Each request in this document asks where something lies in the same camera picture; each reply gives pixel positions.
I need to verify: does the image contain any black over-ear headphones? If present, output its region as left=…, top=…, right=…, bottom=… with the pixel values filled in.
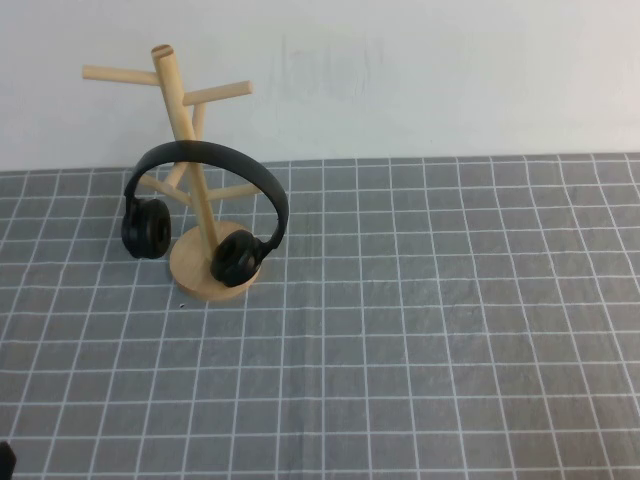
left=120, top=140, right=291, bottom=289

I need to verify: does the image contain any wooden branched headphone stand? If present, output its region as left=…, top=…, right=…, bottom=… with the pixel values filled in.
left=82, top=44, right=266, bottom=303

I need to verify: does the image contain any grey white-grid tablecloth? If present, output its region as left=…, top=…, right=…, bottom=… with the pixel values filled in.
left=0, top=153, right=640, bottom=480

